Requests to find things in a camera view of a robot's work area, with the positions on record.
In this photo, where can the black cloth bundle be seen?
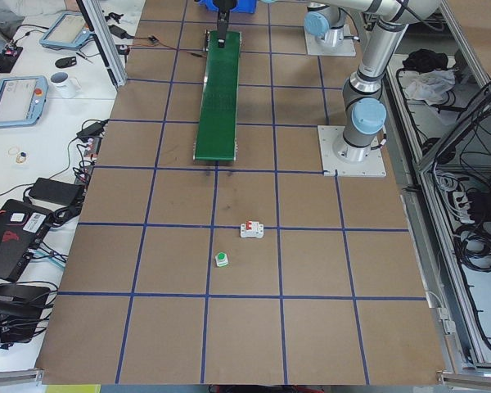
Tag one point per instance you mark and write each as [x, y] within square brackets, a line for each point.
[425, 60]

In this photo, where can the black red electronics module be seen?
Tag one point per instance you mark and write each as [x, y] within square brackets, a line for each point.
[8, 57]

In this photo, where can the black docking device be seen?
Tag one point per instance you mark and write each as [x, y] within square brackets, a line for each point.
[24, 311]

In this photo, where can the white mug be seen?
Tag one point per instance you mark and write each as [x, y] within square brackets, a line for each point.
[66, 86]

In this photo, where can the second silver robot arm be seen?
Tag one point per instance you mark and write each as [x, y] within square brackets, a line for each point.
[326, 23]

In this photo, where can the near blue teach pendant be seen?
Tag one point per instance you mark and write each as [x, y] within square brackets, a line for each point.
[22, 100]

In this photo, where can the black laptop red logo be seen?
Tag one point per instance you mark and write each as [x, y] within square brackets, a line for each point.
[22, 228]

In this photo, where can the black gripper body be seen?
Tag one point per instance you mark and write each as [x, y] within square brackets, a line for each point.
[223, 4]

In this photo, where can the far blue teach pendant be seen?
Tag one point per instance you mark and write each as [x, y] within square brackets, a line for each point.
[69, 32]

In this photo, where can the blue teach pendant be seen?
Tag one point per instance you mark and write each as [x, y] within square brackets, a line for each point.
[22, 100]
[69, 32]

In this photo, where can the green push button white base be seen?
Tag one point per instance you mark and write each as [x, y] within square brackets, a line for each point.
[221, 259]

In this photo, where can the green conveyor belt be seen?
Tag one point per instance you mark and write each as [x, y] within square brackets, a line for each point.
[216, 134]

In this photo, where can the white circuit breaker red switch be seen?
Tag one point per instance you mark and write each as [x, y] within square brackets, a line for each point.
[252, 229]

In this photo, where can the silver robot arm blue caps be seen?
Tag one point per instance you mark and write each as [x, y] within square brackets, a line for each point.
[364, 113]

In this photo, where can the aluminium frame post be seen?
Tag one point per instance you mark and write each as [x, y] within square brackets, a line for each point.
[93, 15]

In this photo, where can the blue plastic bin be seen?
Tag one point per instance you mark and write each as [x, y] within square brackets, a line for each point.
[243, 6]

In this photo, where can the black gripper finger over belt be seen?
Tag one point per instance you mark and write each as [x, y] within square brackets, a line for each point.
[222, 27]

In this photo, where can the black power adapter brick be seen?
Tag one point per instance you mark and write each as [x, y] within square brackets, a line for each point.
[65, 194]

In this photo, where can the black computer mouse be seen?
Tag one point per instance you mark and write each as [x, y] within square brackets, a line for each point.
[65, 62]

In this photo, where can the small black power adapter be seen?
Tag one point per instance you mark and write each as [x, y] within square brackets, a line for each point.
[93, 130]

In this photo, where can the white crumpled cloth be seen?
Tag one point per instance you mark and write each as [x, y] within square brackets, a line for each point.
[431, 87]

